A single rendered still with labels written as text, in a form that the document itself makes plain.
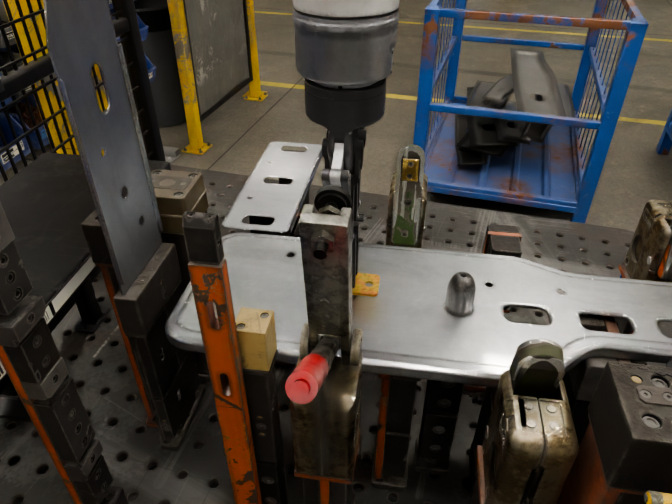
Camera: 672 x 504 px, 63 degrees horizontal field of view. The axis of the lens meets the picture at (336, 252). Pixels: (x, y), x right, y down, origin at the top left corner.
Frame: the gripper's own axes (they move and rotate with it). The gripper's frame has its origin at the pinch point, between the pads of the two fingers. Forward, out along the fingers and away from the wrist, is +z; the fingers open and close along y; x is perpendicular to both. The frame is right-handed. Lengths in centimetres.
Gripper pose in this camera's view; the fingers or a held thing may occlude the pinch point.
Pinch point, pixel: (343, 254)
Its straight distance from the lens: 61.7
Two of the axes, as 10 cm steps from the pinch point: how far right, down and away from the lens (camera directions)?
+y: 1.5, -5.8, 8.0
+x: -9.9, -0.9, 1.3
